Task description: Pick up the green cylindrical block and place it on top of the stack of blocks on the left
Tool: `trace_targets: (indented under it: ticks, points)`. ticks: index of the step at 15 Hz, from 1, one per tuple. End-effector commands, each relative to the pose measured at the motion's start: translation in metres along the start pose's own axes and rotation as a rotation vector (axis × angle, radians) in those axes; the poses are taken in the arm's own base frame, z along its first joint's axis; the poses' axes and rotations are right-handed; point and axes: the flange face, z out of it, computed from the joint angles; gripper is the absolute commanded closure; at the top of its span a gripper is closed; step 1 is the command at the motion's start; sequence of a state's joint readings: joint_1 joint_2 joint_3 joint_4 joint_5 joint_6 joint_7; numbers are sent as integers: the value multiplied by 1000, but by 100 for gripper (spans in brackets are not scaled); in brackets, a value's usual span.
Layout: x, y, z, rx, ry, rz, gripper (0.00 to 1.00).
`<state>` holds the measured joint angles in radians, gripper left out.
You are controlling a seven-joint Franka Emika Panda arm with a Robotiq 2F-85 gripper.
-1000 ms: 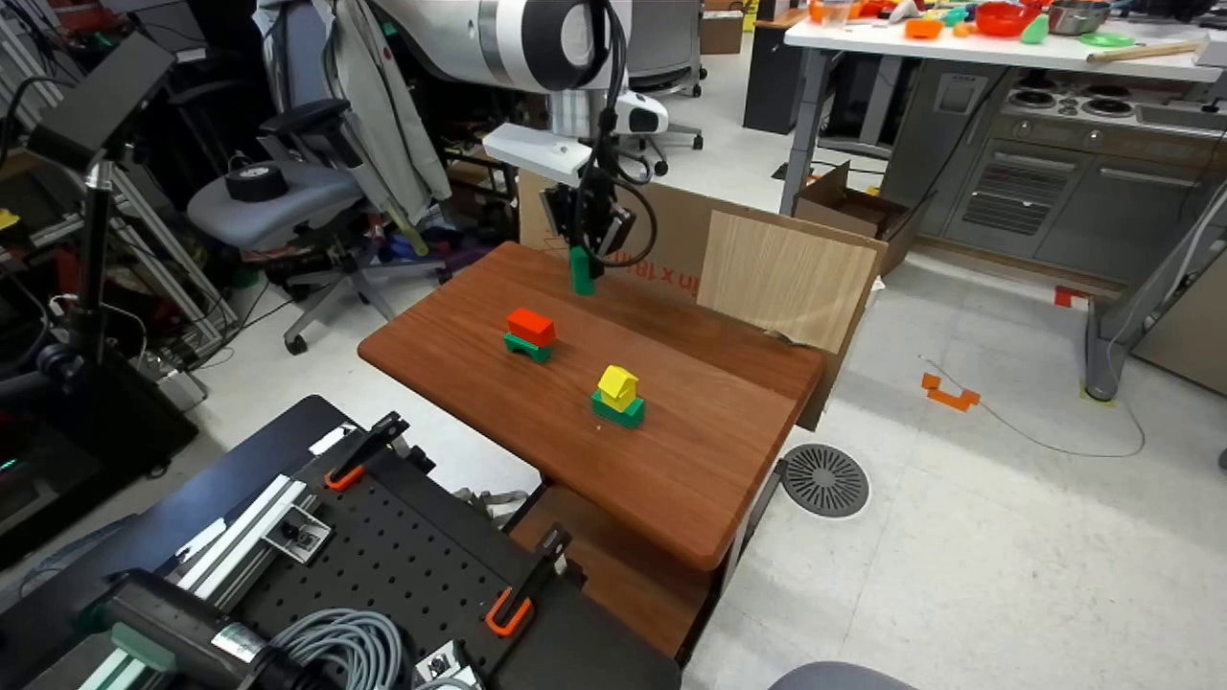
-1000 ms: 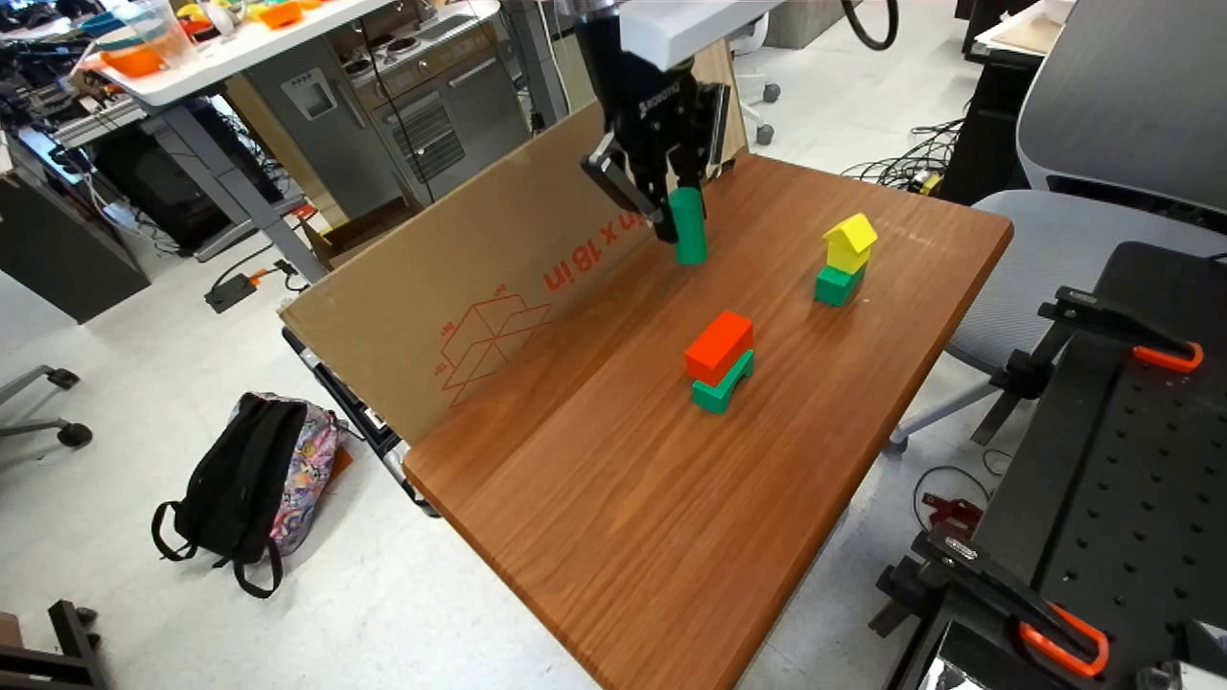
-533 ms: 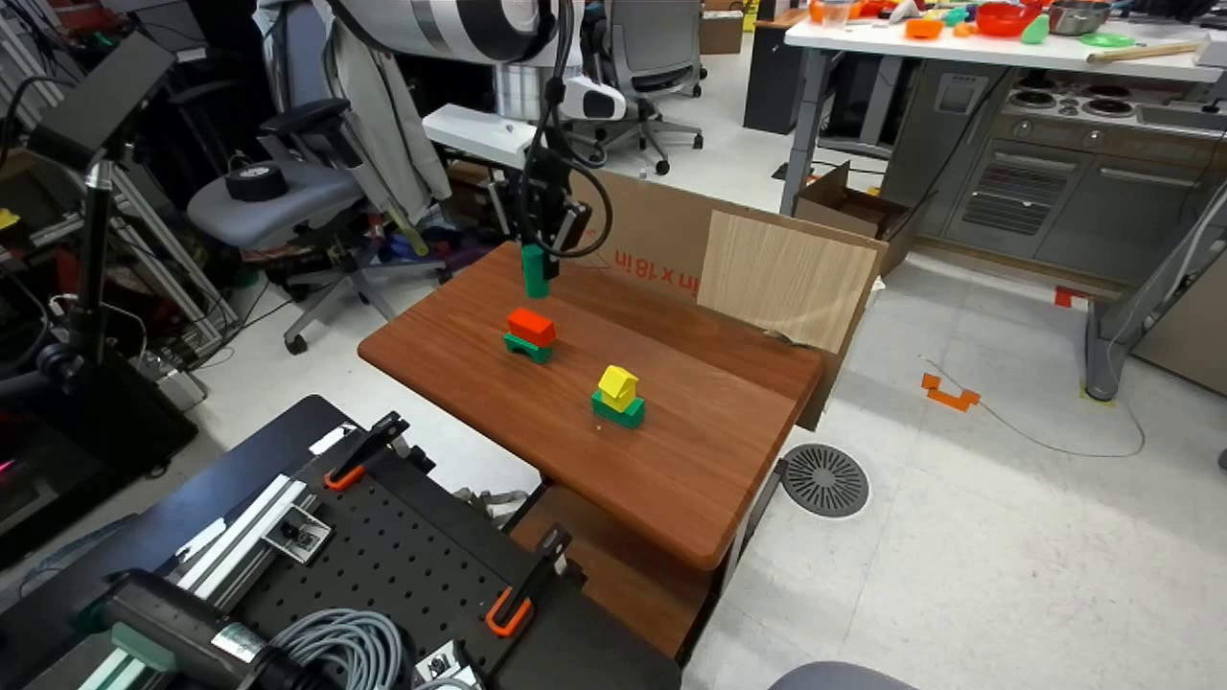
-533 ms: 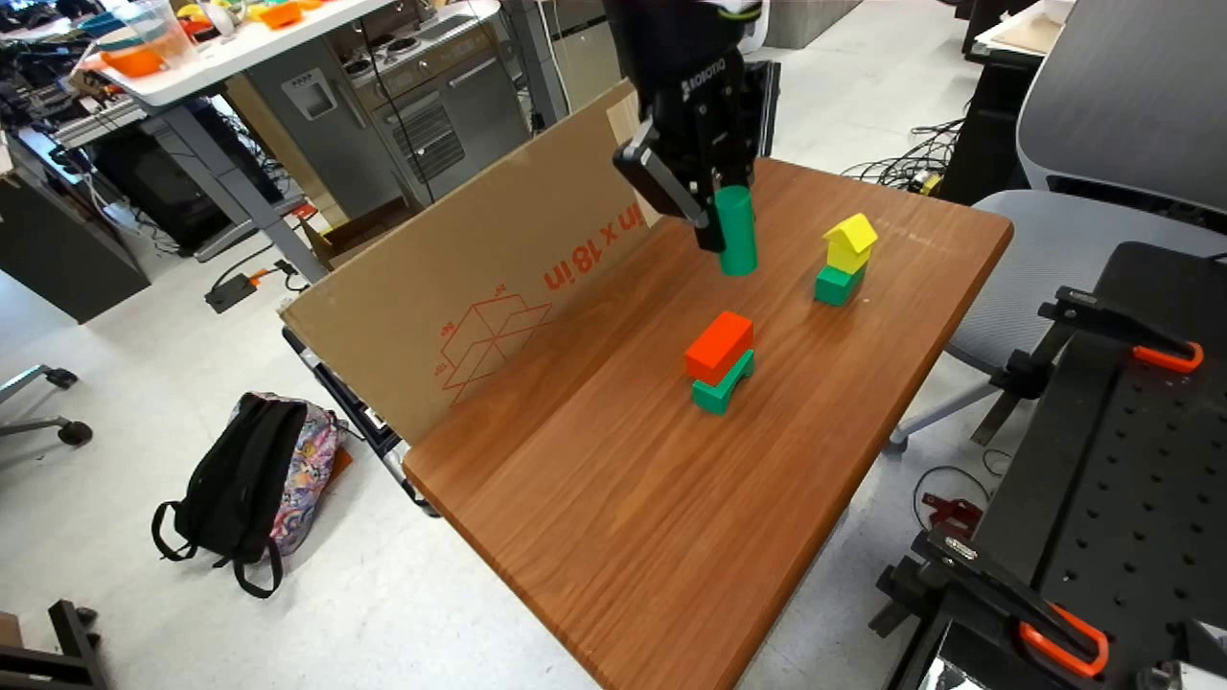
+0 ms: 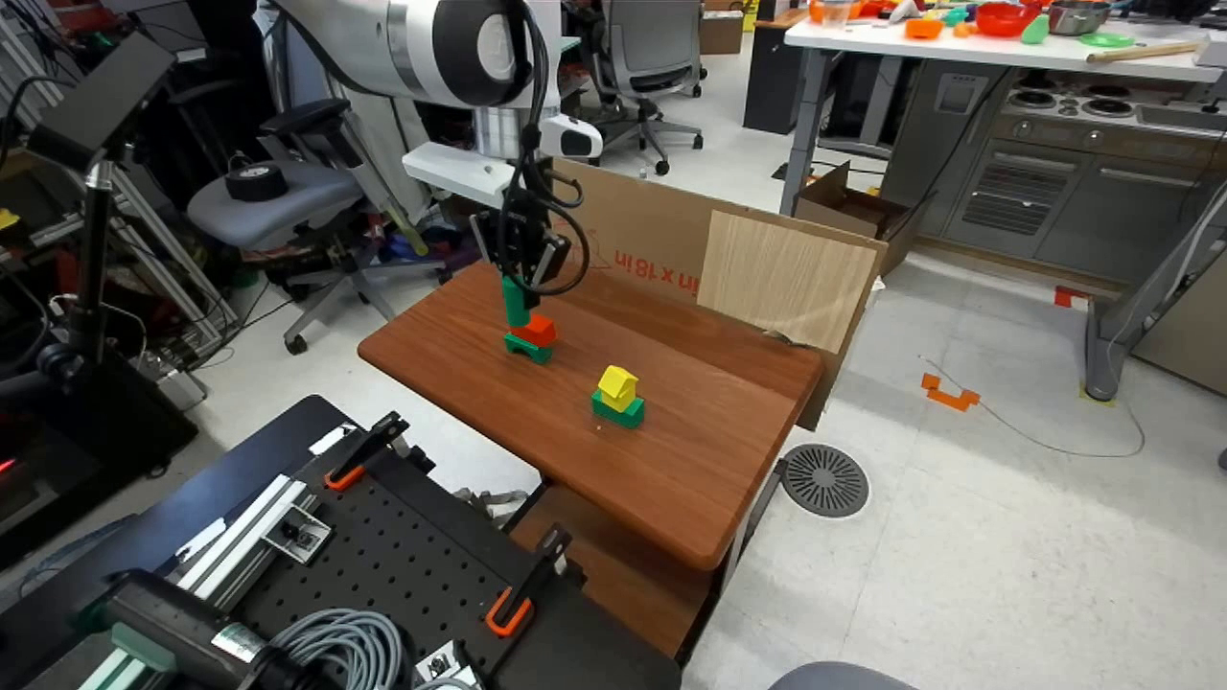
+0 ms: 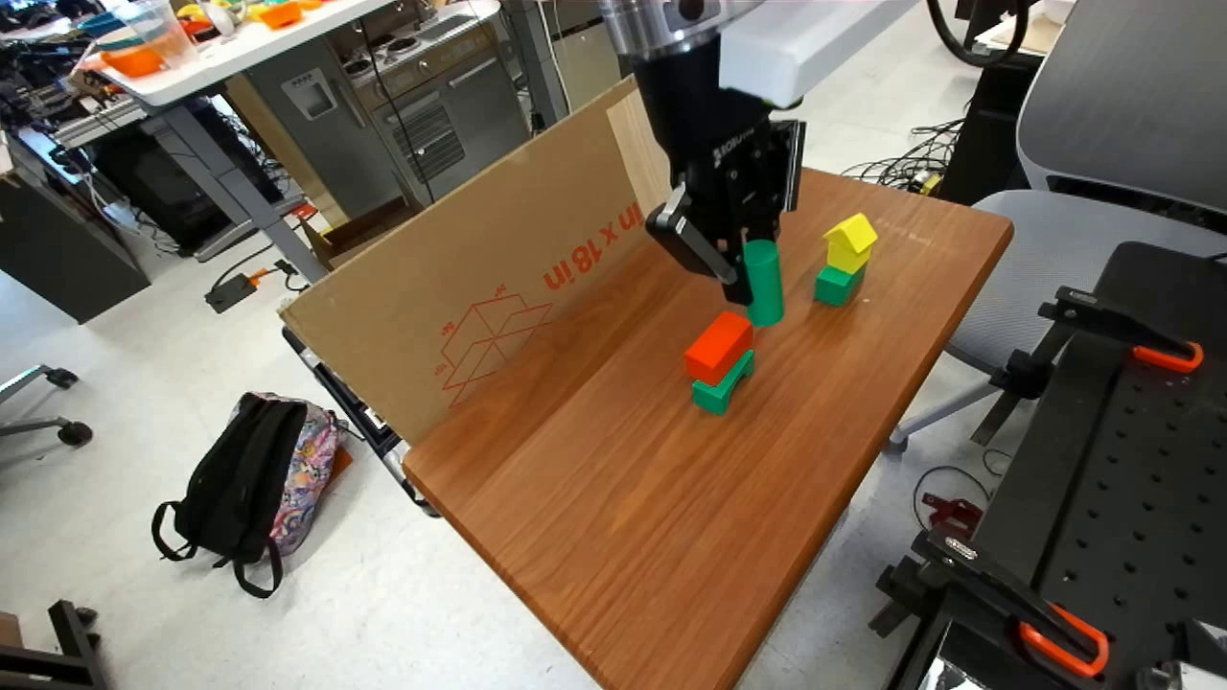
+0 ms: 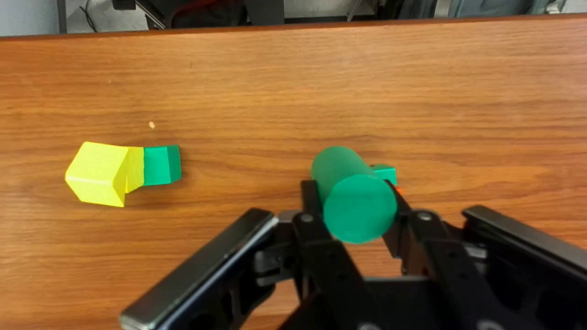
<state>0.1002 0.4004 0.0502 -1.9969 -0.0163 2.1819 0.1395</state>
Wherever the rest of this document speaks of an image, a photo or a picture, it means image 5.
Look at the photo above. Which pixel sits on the green cube block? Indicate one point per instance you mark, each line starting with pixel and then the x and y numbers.
pixel 618 421

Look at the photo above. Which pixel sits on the black office chair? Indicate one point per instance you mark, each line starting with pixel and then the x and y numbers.
pixel 653 53

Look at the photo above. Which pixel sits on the orange bracket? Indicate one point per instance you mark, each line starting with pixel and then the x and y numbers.
pixel 947 393

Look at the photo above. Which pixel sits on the white aluminium rail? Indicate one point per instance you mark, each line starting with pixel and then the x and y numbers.
pixel 243 532

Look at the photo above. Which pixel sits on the yellow house-shaped block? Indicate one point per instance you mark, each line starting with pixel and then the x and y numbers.
pixel 618 384

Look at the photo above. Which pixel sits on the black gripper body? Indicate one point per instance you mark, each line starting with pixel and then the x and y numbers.
pixel 522 231

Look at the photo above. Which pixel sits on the black perforated breadboard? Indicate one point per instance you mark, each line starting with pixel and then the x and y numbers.
pixel 386 560

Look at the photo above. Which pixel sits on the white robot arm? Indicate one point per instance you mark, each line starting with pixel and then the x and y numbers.
pixel 386 43

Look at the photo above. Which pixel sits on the round floor drain grille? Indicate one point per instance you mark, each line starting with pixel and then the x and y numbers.
pixel 827 481

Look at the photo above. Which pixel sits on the open cardboard box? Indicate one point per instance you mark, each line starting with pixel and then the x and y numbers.
pixel 837 199

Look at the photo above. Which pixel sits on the orange rectangular block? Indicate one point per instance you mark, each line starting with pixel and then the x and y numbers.
pixel 538 331

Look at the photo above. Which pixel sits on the black tape roll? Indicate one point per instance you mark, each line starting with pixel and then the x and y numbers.
pixel 257 181

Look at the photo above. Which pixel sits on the grey metal cabinet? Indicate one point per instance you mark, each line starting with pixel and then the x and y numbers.
pixel 1087 195

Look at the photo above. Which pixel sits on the black tripod stand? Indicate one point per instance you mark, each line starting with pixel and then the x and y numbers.
pixel 97 255

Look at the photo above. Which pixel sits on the grey swivel stool chair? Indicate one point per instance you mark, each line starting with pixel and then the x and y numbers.
pixel 269 199

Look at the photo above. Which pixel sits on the white work table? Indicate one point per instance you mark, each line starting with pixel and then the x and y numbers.
pixel 971 48

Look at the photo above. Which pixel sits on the brown cardboard panel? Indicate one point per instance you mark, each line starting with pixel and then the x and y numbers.
pixel 636 231

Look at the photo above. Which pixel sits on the green cylindrical block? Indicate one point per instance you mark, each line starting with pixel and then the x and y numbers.
pixel 513 310

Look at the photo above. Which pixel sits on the green rectangular block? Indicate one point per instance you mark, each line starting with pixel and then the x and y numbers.
pixel 528 352

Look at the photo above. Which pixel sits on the small metal corner bracket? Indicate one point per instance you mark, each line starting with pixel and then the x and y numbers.
pixel 447 669
pixel 295 535

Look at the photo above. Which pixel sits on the grey desk leg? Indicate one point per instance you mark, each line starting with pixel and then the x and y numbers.
pixel 1151 293

